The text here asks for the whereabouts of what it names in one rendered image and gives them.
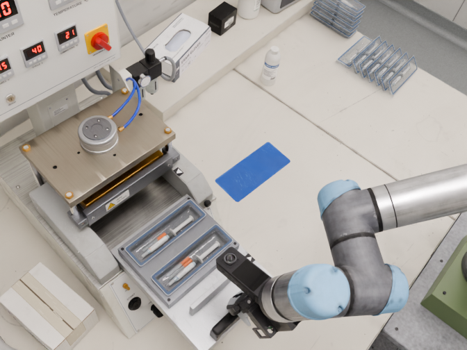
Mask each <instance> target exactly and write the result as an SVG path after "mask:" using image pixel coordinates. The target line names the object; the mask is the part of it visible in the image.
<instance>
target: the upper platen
mask: <svg viewBox="0 0 467 350"><path fill-rule="evenodd" d="M162 156H163V153H162V152H161V151H160V150H158V151H156V152H155V153H153V154H152V155H150V156H149V157H148V158H146V159H144V160H143V161H142V162H140V163H138V164H137V165H136V166H134V167H132V168H131V169H130V170H128V171H127V172H125V173H123V174H122V175H121V176H119V177H117V178H116V179H115V180H113V181H111V182H110V183H109V184H107V185H105V186H104V187H103V188H101V189H100V190H98V191H96V192H95V193H94V194H92V195H90V196H89V197H88V198H86V199H84V200H83V201H82V202H80V203H79V205H80V206H81V207H82V209H84V210H85V209H86V208H87V207H89V206H90V205H92V204H93V203H94V202H96V201H98V200H99V199H100V198H102V197H104V196H105V195H107V194H108V193H109V192H111V191H112V190H114V189H115V188H117V187H118V186H120V185H121V184H123V183H124V182H125V181H127V180H129V179H130V178H131V177H133V176H135V175H136V174H137V173H139V172H141V171H142V170H143V169H144V168H146V167H148V166H149V165H151V164H152V163H154V162H155V161H157V160H158V159H159V158H161V157H162Z"/></svg>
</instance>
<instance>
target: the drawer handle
mask: <svg viewBox="0 0 467 350"><path fill-rule="evenodd" d="M238 318H239V316H238V315H234V316H233V315H231V314H230V313H229V312H228V313H227V314H226V315H225V316H224V317H223V318H222V319H221V320H220V321H219V322H218V323H217V324H216V325H215V326H214V327H213V328H212V329H211V332H210V336H211V337H212V338H213V339H214V340H215V341H218V340H219V339H220V336H221V335H222V334H223V333H224V332H225V331H226V330H227V329H228V328H229V327H230V326H231V325H232V324H233V323H234V322H235V321H236V320H237V319H238Z"/></svg>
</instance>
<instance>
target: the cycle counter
mask: <svg viewBox="0 0 467 350"><path fill-rule="evenodd" d="M12 14H13V10H12V8H11V5H10V1H9V0H5V1H2V2H1V3H0V19H3V18H5V17H7V16H9V15H12Z"/></svg>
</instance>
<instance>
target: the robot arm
mask: <svg viewBox="0 0 467 350"><path fill-rule="evenodd" d="M317 200H318V206H319V210H320V218H321V220H322V222H323V225H324V228H325V232H326V235H327V239H328V243H329V247H330V250H331V255H332V258H333V261H334V266H332V265H329V264H311V265H306V266H304V267H302V268H300V269H297V270H295V271H292V272H288V273H285V274H281V275H278V276H275V277H273V278H272V277H270V276H269V275H268V274H266V273H265V272H264V271H263V270H262V269H260V268H259V267H258V266H256V265H255V264H254V263H253V262H252V261H251V260H249V259H248V258H246V257H245V256H244V255H243V254H242V253H240V252H239V251H238V250H236V249H235V248H234V247H229V248H228V249H227V250H226V251H225V252H224V253H222V254H221V255H220V256H219V257H218V258H216V267H217V270H218V271H219V272H221V273H222V274H223V275H224V276H226V277H227V278H228V279H229V280H230V281H231V282H232V283H234V284H235V285H236V286H237V287H238V288H240V289H241V291H240V292H238V293H236V294H235V295H234V296H233V297H232V298H230V300H229V302H228V304H227V310H228V311H229V313H230V314H231V315H233V316H234V315H238V316H239V317H240V318H241V319H242V320H243V321H244V323H245V324H246V325H248V326H251V324H250V322H249V320H248V318H247V317H248V316H249V317H250V319H251V320H252V322H253V323H254V324H255V326H256V327H257V328H253V329H252V330H253V331H254V332H255V333H256V335H257V336H258V337H259V339H269V338H272V337H273V336H274V335H275V334H276V333H277V332H280V331H293V330H294V329H295V328H296V326H297V325H298V324H299V323H300V322H301V321H304V320H325V319H331V318H341V317H354V316H364V315H372V316H379V315H381V314H386V313H396V312H399V311H400V310H401V309H403V308H404V306H405V305H406V303H407V300H408V297H409V284H408V281H407V278H406V276H405V274H404V273H403V272H402V271H401V269H400V268H399V267H397V266H395V265H390V264H388V263H384V261H383V258H382V255H381V252H380V250H379V245H378V243H377V239H376V236H375V233H379V232H382V231H386V230H390V229H393V228H399V227H402V226H407V225H411V224H416V223H419V222H425V221H428V220H432V219H437V218H440V217H446V216H449V215H455V214H458V213H464V212H467V163H466V164H463V165H458V166H455V167H450V168H447V169H442V170H438V171H435V172H430V173H427V174H423V175H420V176H415V177H411V178H406V179H403V180H400V181H395V182H392V183H387V184H383V185H378V186H375V187H370V188H367V189H363V190H362V189H361V188H360V187H359V185H358V183H357V182H355V181H353V180H350V179H347V180H345V181H344V180H342V179H341V180H337V181H333V182H331V183H328V184H326V185H325V186H324V187H323V188H322V189H321V190H320V191H319V193H318V198H317ZM272 328H273V329H272ZM268 329H271V331H273V332H272V333H269V332H268ZM257 330H262V332H263V333H264V334H265V336H262V335H261V334H260V333H259V332H258V331H257Z"/></svg>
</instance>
